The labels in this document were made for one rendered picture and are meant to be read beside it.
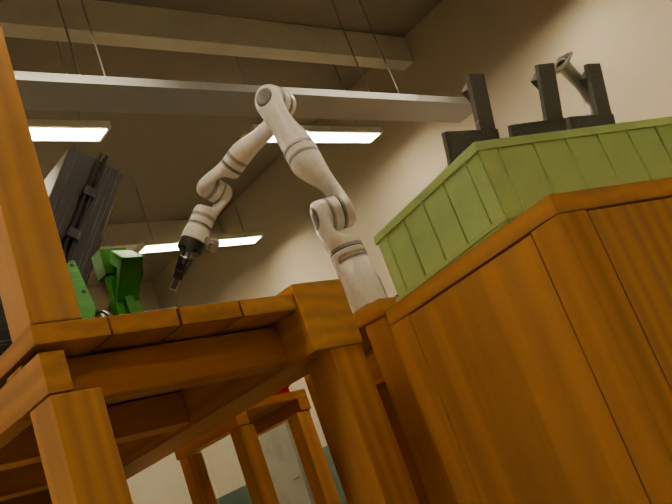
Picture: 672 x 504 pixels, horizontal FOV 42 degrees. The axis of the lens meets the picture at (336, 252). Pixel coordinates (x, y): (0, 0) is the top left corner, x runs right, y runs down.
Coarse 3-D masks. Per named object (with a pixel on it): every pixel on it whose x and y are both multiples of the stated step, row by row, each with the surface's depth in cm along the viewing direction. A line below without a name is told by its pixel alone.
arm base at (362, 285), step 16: (336, 256) 219; (352, 256) 217; (368, 256) 221; (336, 272) 221; (352, 272) 216; (368, 272) 217; (352, 288) 216; (368, 288) 215; (384, 288) 221; (352, 304) 216
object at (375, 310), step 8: (368, 304) 197; (376, 304) 196; (384, 304) 196; (392, 304) 197; (360, 312) 199; (368, 312) 197; (376, 312) 196; (384, 312) 194; (360, 320) 199; (368, 320) 197; (360, 328) 200; (368, 344) 223
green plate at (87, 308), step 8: (72, 264) 225; (72, 272) 223; (72, 280) 221; (80, 280) 223; (80, 288) 221; (80, 296) 219; (88, 296) 221; (80, 304) 218; (88, 304) 219; (80, 312) 216; (88, 312) 217
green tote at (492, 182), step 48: (480, 144) 156; (528, 144) 161; (576, 144) 167; (624, 144) 173; (432, 192) 168; (480, 192) 156; (528, 192) 156; (384, 240) 186; (432, 240) 171; (480, 240) 159
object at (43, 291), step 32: (0, 32) 161; (0, 64) 158; (0, 96) 155; (0, 128) 152; (0, 160) 149; (32, 160) 153; (0, 192) 146; (32, 192) 150; (0, 224) 146; (32, 224) 147; (0, 256) 146; (32, 256) 145; (64, 256) 149; (0, 288) 147; (32, 288) 142; (64, 288) 146; (32, 320) 140; (64, 320) 143
